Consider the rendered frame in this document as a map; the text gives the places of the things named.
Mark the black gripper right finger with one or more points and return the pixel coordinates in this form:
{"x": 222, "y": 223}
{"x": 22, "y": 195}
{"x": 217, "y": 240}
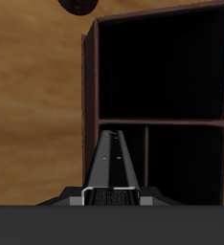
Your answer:
{"x": 149, "y": 196}

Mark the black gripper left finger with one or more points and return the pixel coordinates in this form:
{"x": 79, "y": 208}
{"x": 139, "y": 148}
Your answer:
{"x": 71, "y": 196}

